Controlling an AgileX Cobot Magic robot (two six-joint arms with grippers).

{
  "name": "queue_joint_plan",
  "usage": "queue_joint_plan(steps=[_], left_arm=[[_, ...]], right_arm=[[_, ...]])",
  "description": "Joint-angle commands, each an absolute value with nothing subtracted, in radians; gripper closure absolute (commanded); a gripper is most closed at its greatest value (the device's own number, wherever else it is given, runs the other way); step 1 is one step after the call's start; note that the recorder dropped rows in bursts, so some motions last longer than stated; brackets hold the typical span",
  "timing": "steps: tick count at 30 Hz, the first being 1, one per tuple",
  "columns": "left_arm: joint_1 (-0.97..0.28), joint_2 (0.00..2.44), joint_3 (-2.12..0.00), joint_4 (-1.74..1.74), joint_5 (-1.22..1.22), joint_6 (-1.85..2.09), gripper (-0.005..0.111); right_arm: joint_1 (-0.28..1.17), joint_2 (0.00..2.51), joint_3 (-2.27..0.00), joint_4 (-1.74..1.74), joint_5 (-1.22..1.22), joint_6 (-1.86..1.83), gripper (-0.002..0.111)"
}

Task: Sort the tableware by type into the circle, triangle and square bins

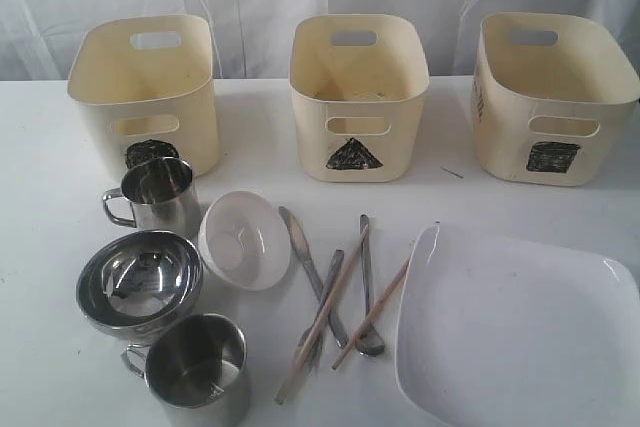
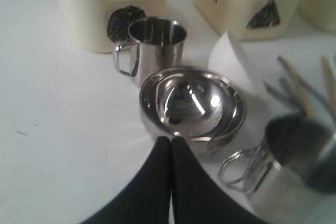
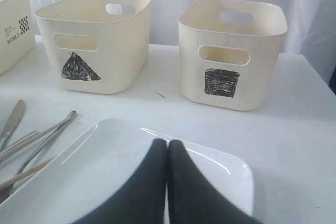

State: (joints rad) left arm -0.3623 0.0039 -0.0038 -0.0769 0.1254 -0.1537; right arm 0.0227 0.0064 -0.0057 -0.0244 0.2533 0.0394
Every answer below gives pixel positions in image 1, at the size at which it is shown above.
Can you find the long wooden chopstick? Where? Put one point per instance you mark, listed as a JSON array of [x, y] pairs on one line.
[[320, 321]]

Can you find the short wooden chopstick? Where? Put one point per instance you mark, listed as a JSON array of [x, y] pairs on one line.
[[375, 311]]

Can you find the stainless steel bowl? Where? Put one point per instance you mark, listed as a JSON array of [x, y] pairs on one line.
[[138, 285]]

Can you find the steel spoon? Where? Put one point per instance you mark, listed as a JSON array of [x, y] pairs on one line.
[[370, 343]]

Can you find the white ceramic bowl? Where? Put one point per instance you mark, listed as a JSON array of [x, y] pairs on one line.
[[244, 242]]

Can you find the white square plate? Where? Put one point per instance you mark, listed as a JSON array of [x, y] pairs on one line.
[[499, 331]]

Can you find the cream bin with triangle mark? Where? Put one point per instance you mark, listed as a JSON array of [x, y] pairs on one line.
[[358, 84]]

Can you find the cream bin with square mark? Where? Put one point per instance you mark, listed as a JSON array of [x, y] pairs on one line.
[[551, 95]]

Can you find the cream bin with circle mark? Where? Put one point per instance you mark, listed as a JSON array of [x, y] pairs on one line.
[[144, 86]]

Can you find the steel mug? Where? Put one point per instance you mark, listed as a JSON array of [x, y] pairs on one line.
[[161, 195], [197, 370]]

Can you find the steel fork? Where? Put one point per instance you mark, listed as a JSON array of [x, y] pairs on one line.
[[313, 358]]

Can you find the steel table knife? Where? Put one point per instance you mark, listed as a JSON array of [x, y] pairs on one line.
[[301, 248]]

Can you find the small dark pin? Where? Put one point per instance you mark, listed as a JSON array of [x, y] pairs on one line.
[[452, 172]]

